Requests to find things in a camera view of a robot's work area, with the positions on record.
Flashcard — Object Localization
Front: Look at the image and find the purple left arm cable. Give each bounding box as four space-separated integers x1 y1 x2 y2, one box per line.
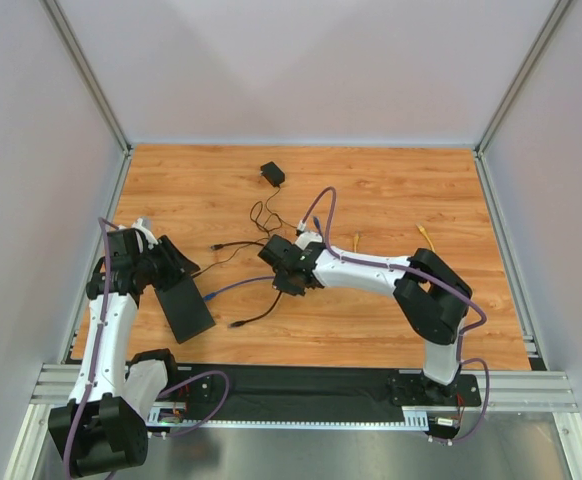
60 215 232 476

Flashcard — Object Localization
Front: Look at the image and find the grey slotted cable duct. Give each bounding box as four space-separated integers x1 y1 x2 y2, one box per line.
147 407 429 432

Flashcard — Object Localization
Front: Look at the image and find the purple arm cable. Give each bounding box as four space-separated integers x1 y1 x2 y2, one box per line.
298 186 492 447
60 215 232 476

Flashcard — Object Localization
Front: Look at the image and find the aluminium frame post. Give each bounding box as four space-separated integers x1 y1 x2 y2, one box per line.
40 0 132 154
473 0 574 157

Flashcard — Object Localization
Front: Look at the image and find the front aluminium frame rail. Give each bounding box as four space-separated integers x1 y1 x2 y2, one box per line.
30 369 579 414

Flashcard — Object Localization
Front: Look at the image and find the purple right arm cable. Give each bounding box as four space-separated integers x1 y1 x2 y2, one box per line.
298 186 492 447

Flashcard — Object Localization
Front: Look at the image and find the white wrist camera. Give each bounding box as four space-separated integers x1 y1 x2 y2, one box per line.
119 216 158 252
294 220 323 250

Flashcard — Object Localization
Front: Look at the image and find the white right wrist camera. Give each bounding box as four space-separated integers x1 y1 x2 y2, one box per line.
294 220 323 250

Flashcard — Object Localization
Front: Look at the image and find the right aluminium frame post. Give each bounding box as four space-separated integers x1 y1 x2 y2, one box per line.
473 0 574 157

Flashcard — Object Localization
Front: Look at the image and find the yellow ethernet cable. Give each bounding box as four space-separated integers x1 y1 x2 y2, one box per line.
352 223 437 253

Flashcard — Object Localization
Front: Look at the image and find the blue ethernet cable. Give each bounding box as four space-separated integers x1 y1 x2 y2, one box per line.
202 214 322 302

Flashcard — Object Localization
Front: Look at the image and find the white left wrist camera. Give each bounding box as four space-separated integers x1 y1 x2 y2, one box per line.
119 216 158 252

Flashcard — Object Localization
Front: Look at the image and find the thin black adapter cord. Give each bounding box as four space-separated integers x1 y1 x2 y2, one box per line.
193 185 302 279

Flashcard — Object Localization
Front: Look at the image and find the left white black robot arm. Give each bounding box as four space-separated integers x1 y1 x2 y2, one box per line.
48 218 213 479

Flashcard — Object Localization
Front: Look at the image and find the black power adapter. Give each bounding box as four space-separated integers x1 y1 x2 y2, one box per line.
260 161 286 188

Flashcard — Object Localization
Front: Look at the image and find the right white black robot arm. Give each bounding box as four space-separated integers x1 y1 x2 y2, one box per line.
258 232 472 390

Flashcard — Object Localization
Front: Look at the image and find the left aluminium frame post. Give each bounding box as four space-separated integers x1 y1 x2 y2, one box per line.
40 0 132 154

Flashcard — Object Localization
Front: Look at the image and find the black network switch box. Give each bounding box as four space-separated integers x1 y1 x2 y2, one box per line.
155 276 216 344

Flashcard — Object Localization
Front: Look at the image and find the black ethernet cable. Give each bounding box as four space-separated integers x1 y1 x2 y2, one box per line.
209 240 285 330

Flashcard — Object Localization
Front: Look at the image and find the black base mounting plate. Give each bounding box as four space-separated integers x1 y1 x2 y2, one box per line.
158 365 484 421

